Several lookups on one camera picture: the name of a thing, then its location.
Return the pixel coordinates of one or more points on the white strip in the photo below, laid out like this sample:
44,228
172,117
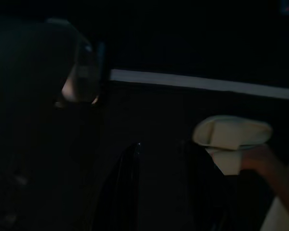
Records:
195,81

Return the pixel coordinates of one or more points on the person bare lower leg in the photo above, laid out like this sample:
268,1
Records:
260,161

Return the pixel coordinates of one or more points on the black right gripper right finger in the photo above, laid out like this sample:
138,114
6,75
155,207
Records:
204,192

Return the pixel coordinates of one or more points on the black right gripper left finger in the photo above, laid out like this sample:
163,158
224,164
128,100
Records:
125,192

